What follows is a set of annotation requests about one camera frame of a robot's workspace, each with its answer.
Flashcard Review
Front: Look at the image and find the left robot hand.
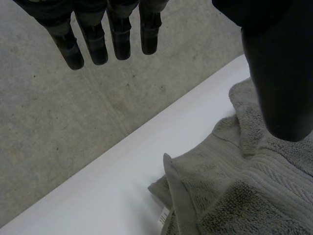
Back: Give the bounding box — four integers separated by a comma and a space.
12, 0, 313, 143

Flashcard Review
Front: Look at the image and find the grey towel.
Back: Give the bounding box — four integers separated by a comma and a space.
147, 77, 313, 235

